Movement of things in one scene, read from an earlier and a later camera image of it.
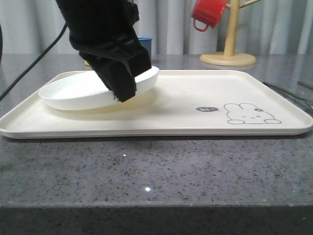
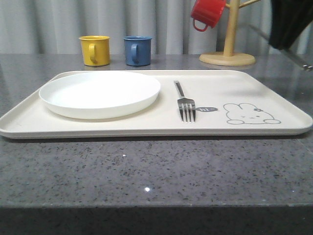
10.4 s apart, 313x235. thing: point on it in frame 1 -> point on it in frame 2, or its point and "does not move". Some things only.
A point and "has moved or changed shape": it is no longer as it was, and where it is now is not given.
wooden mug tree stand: [229, 58] does not move
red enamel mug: [208, 12] does not move
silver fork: [305, 104] -> [186, 105]
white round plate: [85, 91] has moved or changed shape
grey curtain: [266, 27] does not move
